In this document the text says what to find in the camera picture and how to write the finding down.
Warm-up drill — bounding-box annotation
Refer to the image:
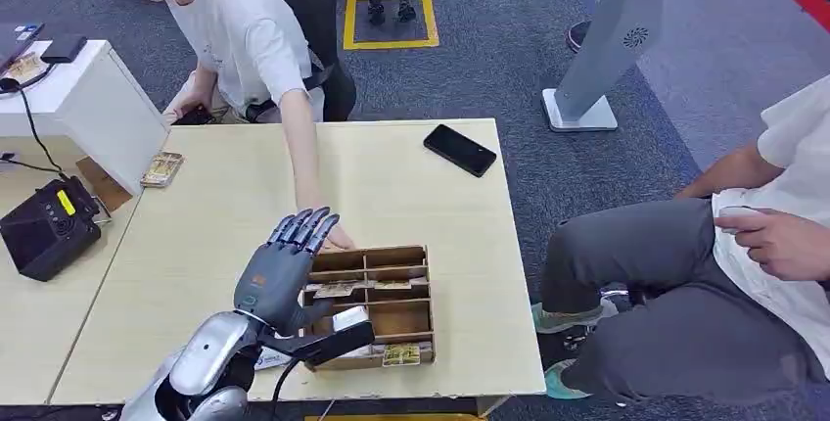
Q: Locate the person in white shirt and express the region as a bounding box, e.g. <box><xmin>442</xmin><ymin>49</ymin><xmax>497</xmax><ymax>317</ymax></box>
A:
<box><xmin>80</xmin><ymin>0</ymin><xmax>358</xmax><ymax>254</ymax></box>

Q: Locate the black smartphone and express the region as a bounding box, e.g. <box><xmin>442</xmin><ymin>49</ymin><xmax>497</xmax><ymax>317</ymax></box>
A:
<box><xmin>423</xmin><ymin>123</ymin><xmax>498</xmax><ymax>178</ymax></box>

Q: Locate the grey kiosk stand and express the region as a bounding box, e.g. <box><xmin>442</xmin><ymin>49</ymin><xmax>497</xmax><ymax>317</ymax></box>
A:
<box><xmin>541</xmin><ymin>0</ymin><xmax>669</xmax><ymax>132</ymax></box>

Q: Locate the black card counting machine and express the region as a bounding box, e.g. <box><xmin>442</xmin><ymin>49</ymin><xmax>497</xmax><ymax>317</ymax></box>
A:
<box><xmin>0</xmin><ymin>175</ymin><xmax>103</xmax><ymax>283</ymax></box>

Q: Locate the seated person's left hand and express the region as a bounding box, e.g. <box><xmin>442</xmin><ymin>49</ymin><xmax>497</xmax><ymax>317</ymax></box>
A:
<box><xmin>713</xmin><ymin>208</ymin><xmax>830</xmax><ymax>283</ymax></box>

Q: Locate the white card reader device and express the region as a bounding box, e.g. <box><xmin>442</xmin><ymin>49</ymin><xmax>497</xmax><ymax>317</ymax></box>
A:
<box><xmin>254</xmin><ymin>347</ymin><xmax>295</xmax><ymax>372</ymax></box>

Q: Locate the person's right hand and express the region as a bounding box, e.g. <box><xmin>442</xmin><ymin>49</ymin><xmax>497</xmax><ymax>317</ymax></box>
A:
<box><xmin>161</xmin><ymin>88</ymin><xmax>210</xmax><ymax>126</ymax></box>

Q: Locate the dark handheld phone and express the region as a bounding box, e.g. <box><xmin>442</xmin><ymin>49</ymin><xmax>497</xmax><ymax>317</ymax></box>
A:
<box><xmin>174</xmin><ymin>105</ymin><xmax>216</xmax><ymax>126</ymax></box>

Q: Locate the person's left hand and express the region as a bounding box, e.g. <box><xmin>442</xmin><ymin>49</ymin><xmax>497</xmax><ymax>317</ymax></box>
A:
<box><xmin>317</xmin><ymin>223</ymin><xmax>356</xmax><ymax>254</ymax></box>

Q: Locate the person in grey trousers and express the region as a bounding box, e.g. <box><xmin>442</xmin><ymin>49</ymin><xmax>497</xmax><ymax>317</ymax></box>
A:
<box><xmin>531</xmin><ymin>73</ymin><xmax>830</xmax><ymax>406</ymax></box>

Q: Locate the white cabinet box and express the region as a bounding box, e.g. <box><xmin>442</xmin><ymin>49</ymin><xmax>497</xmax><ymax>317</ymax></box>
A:
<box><xmin>0</xmin><ymin>38</ymin><xmax>170</xmax><ymax>198</ymax></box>

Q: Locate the black power cable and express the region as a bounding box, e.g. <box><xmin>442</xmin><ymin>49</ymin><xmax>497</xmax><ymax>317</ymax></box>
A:
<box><xmin>0</xmin><ymin>62</ymin><xmax>68</xmax><ymax>180</ymax></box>

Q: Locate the loose gold cards pile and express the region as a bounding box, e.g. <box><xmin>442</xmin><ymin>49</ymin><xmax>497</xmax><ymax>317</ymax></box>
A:
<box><xmin>3</xmin><ymin>52</ymin><xmax>48</xmax><ymax>82</ymax></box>

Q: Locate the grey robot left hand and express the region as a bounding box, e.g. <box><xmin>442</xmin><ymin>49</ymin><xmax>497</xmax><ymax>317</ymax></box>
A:
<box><xmin>233</xmin><ymin>207</ymin><xmax>342</xmax><ymax>336</ymax></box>

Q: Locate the brown cardboard piece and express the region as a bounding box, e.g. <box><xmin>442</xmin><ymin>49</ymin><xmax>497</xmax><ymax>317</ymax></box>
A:
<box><xmin>74</xmin><ymin>157</ymin><xmax>133</xmax><ymax>215</ymax></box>

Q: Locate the yellow floor tape square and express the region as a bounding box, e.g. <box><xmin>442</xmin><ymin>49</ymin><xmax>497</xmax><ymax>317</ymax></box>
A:
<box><xmin>342</xmin><ymin>0</ymin><xmax>440</xmax><ymax>52</ymax></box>

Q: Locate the green grey shoe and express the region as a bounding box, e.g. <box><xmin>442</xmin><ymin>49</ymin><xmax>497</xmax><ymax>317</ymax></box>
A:
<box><xmin>531</xmin><ymin>298</ymin><xmax>621</xmax><ymax>333</ymax></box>
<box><xmin>544</xmin><ymin>359</ymin><xmax>591</xmax><ymax>401</ymax></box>

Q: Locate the black external drive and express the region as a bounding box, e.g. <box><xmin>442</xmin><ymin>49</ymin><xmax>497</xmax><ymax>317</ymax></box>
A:
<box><xmin>39</xmin><ymin>33</ymin><xmax>88</xmax><ymax>65</ymax></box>

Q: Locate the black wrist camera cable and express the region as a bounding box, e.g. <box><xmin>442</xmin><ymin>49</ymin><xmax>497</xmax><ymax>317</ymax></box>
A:
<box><xmin>268</xmin><ymin>357</ymin><xmax>300</xmax><ymax>421</ymax></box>

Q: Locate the black shoe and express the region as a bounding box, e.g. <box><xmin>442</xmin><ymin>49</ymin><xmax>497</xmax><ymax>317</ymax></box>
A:
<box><xmin>568</xmin><ymin>19</ymin><xmax>592</xmax><ymax>54</ymax></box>

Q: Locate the seated person's right hand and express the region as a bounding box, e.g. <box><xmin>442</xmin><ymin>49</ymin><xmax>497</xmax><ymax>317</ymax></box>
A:
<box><xmin>673</xmin><ymin>183</ymin><xmax>715</xmax><ymax>201</ymax></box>

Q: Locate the gold label card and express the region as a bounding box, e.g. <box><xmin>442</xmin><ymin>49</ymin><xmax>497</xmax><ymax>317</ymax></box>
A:
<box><xmin>382</xmin><ymin>343</ymin><xmax>423</xmax><ymax>368</ymax></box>

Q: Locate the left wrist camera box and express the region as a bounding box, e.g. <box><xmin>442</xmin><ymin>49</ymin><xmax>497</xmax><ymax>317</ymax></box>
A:
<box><xmin>258</xmin><ymin>305</ymin><xmax>376</xmax><ymax>369</ymax></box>

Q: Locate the wooden card sorting box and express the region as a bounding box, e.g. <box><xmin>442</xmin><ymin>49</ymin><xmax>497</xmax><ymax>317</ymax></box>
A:
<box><xmin>300</xmin><ymin>244</ymin><xmax>437</xmax><ymax>373</ymax></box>

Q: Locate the black office chair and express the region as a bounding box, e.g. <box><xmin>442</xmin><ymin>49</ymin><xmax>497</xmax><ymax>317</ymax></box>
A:
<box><xmin>249</xmin><ymin>0</ymin><xmax>359</xmax><ymax>123</ymax></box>

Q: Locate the dark laptop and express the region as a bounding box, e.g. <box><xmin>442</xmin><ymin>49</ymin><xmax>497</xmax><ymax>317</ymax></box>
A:
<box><xmin>0</xmin><ymin>22</ymin><xmax>45</xmax><ymax>73</ymax></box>

